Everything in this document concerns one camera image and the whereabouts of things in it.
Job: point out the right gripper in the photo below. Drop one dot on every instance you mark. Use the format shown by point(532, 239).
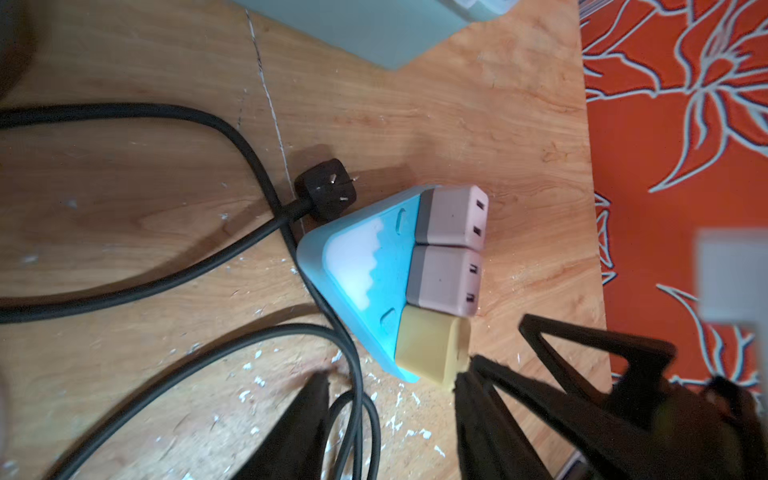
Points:
point(718, 428)

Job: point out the grey plastic storage box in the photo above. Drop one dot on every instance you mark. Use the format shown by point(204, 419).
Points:
point(387, 33)

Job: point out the yellow plug adapter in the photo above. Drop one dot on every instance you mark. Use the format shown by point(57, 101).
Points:
point(433, 345)

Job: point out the pink plug adapter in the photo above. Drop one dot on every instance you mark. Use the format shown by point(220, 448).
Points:
point(445, 279)
point(454, 216)

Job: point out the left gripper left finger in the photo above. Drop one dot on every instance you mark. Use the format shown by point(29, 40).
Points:
point(294, 448)

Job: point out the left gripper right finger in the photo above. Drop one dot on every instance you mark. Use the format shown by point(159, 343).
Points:
point(490, 442)

